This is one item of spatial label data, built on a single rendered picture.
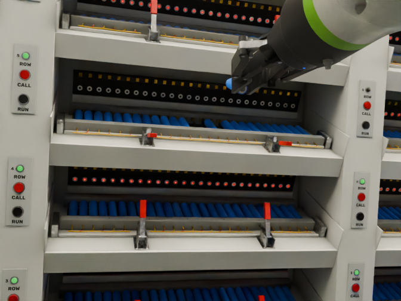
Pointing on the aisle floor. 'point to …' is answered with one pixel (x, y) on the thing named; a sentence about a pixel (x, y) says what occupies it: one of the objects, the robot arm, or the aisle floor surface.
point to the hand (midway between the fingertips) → (248, 79)
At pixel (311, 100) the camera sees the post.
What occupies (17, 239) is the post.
